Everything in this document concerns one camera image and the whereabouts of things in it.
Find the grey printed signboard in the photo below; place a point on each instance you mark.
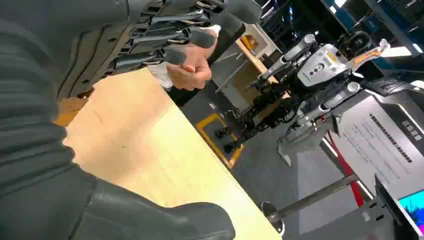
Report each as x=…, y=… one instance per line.
x=371, y=145

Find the laptop with lit screen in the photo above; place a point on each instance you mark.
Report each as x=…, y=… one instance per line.
x=414, y=205

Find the person's hand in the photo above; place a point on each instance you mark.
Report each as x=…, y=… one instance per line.
x=192, y=74

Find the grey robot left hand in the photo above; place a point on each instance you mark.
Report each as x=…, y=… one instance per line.
x=99, y=49

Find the wooden workbench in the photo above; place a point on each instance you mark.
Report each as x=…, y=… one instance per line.
x=255, y=61

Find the silver humanoid robot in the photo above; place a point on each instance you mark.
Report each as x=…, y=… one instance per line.
x=318, y=68

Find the red barrier belt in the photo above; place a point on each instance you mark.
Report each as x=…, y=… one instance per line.
x=346, y=170

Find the metal stanchion pole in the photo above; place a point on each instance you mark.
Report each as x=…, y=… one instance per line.
x=311, y=198

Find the robot left arm ribbed sleeve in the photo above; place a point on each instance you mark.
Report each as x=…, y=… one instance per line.
x=26, y=116

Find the yellow floor tape square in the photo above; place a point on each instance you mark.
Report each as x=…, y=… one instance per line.
x=212, y=140

